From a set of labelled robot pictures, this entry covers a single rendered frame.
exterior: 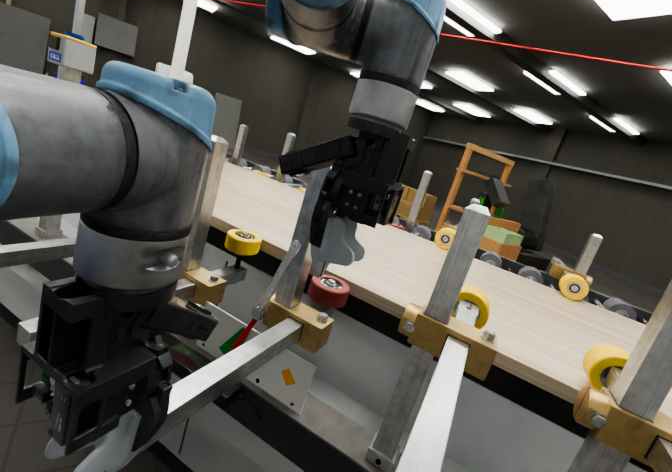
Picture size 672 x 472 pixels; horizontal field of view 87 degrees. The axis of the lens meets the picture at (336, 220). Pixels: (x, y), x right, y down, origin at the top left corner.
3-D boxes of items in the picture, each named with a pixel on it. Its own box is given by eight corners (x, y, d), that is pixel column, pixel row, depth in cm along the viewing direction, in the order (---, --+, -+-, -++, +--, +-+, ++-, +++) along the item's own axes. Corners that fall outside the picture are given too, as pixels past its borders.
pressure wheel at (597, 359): (643, 355, 57) (584, 356, 60) (654, 405, 57) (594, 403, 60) (631, 341, 62) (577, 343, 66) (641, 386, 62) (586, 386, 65)
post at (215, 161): (168, 353, 78) (217, 137, 68) (157, 345, 79) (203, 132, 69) (181, 347, 81) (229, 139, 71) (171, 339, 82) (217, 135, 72)
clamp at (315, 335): (313, 354, 61) (322, 329, 60) (253, 318, 66) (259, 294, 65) (328, 342, 66) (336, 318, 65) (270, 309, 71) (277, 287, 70)
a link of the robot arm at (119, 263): (150, 205, 32) (216, 238, 29) (141, 251, 33) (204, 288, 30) (56, 208, 25) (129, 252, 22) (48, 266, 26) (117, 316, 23)
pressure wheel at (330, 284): (323, 348, 68) (341, 294, 65) (289, 328, 71) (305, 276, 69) (340, 333, 75) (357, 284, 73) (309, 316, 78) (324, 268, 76)
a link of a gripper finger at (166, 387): (107, 433, 33) (123, 352, 31) (126, 421, 34) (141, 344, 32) (141, 464, 31) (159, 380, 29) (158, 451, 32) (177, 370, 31)
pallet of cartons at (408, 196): (401, 223, 712) (413, 191, 697) (370, 206, 805) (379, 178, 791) (429, 228, 756) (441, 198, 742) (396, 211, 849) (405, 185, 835)
